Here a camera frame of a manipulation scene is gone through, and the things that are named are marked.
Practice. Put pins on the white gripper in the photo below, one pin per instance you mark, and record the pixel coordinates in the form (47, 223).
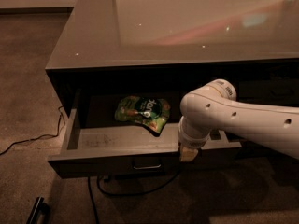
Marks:
(193, 142)

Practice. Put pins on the grey drawer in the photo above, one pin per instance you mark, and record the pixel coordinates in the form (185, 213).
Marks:
(283, 92)
(96, 144)

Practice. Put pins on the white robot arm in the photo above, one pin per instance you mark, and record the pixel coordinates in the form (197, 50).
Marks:
(214, 107)

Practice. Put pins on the grey drawer cabinet counter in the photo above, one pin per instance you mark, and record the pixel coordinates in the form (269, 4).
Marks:
(139, 47)

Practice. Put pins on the green snack bag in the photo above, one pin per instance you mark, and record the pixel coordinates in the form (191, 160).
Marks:
(151, 113)

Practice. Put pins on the black object on floor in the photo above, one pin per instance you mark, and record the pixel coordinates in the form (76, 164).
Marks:
(40, 212)

